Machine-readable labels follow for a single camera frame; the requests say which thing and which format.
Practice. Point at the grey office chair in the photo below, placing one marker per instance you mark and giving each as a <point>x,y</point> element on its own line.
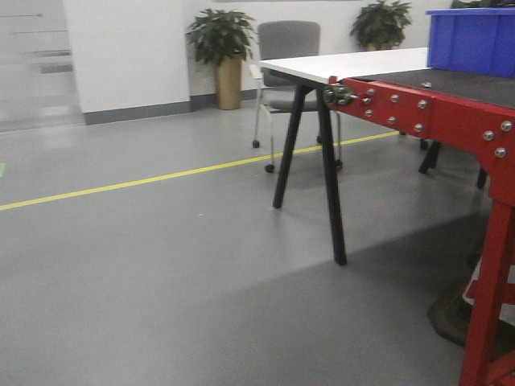
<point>275,95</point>

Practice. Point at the white table black legs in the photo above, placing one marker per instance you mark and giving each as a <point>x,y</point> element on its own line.
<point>309,75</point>

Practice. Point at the red conveyor frame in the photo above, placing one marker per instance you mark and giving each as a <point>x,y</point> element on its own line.
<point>449,181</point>

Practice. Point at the black conveyor belt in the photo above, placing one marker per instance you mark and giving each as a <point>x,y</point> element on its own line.
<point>493,90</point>

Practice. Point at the potted plant right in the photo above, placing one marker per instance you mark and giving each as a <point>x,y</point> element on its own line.
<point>380,25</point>

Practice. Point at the potted plant gold pot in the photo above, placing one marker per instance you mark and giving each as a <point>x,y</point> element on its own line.
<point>222,39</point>

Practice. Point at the blue bin on conveyor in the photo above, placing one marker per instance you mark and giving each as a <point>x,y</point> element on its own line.
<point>479,40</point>

